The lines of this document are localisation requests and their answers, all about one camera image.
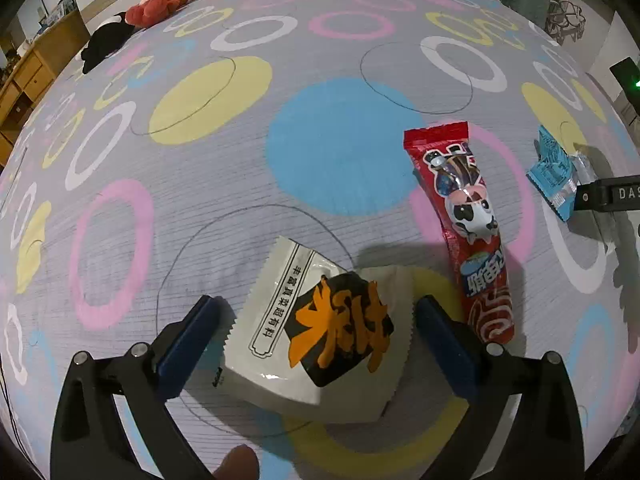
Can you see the white orange snack packet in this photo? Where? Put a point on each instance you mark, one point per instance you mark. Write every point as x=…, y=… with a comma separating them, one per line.
x=280, y=310

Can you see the blue wrapper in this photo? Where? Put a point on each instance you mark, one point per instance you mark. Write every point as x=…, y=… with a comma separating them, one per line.
x=550, y=170

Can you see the wooden desk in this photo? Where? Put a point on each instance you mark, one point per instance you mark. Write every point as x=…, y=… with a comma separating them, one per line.
x=35, y=72

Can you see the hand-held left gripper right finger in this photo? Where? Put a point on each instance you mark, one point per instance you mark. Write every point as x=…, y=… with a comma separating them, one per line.
x=445, y=350

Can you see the bundle of clothes hangers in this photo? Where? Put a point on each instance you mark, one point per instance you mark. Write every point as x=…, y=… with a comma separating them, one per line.
x=565, y=17

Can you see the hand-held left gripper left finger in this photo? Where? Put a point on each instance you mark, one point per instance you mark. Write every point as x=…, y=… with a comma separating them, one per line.
x=190, y=345

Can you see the red candy wrapper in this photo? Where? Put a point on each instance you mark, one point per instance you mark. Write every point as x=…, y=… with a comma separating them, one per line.
x=465, y=200

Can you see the person's left hand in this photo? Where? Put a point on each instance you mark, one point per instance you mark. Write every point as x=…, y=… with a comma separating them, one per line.
x=235, y=464

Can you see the black white plush toy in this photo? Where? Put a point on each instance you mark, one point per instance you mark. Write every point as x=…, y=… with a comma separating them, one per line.
x=107, y=40

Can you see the grey circle print bed sheet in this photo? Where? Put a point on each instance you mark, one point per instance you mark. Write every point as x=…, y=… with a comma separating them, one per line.
x=325, y=135

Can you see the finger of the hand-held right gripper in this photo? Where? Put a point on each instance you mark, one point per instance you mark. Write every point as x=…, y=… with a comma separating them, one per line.
x=607, y=194

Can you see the large red plush toy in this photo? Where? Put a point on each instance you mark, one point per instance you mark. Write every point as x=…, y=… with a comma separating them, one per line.
x=157, y=5

